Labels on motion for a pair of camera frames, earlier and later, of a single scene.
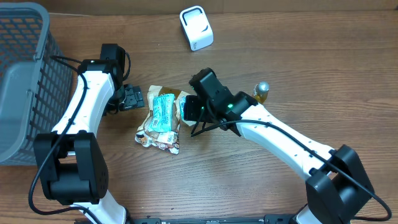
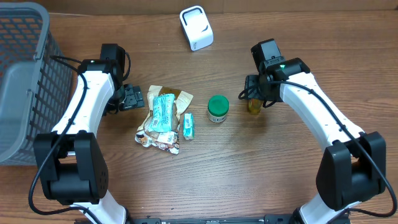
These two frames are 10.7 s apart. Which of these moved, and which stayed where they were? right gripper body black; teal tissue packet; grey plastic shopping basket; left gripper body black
Moved: right gripper body black
Stayed: teal tissue packet; left gripper body black; grey plastic shopping basket
